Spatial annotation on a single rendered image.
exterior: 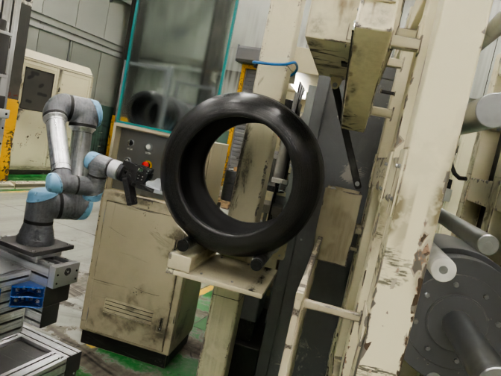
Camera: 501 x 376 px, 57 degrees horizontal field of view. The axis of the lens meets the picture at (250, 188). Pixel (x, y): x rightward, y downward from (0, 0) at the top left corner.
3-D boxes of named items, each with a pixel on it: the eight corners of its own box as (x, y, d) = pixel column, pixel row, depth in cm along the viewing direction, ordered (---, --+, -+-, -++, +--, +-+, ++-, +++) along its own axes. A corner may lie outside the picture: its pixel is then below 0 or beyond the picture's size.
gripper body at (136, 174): (147, 170, 175) (120, 160, 177) (141, 191, 176) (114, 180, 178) (156, 169, 183) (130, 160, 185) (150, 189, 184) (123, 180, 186)
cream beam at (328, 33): (316, 74, 188) (324, 39, 186) (378, 86, 183) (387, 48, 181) (301, 36, 128) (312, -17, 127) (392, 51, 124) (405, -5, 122)
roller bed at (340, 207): (313, 248, 207) (327, 184, 203) (346, 257, 204) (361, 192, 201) (309, 258, 187) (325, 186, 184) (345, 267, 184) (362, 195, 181)
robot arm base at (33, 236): (7, 239, 191) (10, 215, 190) (36, 234, 205) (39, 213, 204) (33, 248, 186) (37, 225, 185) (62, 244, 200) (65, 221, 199)
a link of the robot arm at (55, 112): (42, 82, 190) (53, 183, 169) (69, 88, 197) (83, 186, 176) (34, 100, 197) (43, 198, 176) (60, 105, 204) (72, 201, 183)
